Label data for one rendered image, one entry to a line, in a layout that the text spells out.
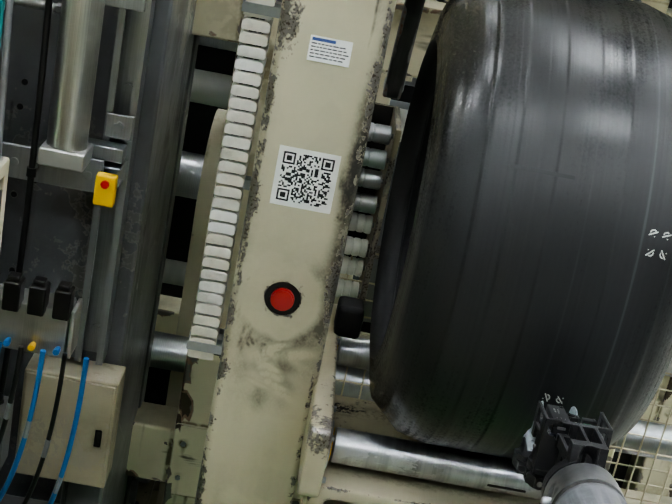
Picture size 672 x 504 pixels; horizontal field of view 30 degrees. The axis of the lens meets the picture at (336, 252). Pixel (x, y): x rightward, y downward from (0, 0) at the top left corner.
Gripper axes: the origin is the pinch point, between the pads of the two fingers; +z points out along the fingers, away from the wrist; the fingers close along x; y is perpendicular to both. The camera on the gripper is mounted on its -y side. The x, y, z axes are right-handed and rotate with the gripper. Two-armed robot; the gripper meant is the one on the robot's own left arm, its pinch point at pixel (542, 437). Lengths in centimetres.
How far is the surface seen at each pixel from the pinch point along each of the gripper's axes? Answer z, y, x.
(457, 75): 6.0, 37.7, 17.4
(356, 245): 58, 5, 22
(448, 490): 15.1, -14.8, 6.5
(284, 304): 17.6, 4.8, 31.4
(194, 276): 97, -16, 49
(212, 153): 96, 8, 49
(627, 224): -4.2, 26.6, -2.4
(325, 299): 17.9, 6.3, 26.5
